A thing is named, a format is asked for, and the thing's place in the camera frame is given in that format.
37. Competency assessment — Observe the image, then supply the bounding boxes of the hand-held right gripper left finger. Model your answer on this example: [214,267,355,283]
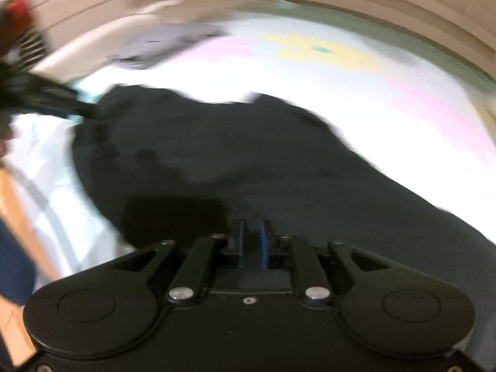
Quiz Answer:
[110,219,248,302]

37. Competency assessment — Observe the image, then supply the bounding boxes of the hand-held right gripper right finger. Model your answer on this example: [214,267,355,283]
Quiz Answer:
[259,219,391,302]

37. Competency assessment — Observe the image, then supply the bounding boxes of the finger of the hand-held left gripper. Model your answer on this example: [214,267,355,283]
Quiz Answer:
[37,79,100,122]

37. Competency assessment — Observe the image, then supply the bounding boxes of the black pants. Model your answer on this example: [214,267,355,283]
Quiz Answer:
[71,84,496,372]

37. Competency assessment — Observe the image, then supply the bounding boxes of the red and black blurred object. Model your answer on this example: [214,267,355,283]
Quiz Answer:
[0,0,48,63]

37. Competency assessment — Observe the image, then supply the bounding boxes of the grey cloth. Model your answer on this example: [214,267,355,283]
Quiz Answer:
[112,22,226,71]

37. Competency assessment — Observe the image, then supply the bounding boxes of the blue cloth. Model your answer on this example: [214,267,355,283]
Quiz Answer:
[0,219,37,309]

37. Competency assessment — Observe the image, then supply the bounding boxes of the white pastel printed blanket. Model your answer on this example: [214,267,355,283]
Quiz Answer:
[0,2,496,282]

